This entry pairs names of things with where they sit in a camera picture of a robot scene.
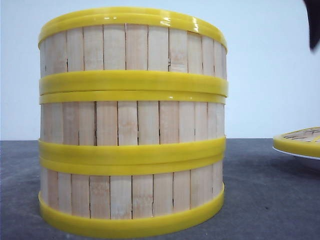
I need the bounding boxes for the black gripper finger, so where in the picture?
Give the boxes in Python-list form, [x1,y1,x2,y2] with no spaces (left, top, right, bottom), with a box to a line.
[303,0,320,51]

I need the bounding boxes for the white plate under lid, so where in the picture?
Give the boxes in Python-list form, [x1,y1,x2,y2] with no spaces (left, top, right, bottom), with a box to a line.
[272,146,320,169]

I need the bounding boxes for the bamboo steamer drawer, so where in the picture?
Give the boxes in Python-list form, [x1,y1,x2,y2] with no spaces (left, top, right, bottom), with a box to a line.
[39,161,224,239]
[38,7,228,104]
[38,90,227,166]

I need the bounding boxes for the woven bamboo steamer lid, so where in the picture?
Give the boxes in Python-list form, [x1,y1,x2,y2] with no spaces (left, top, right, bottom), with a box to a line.
[273,126,320,159]

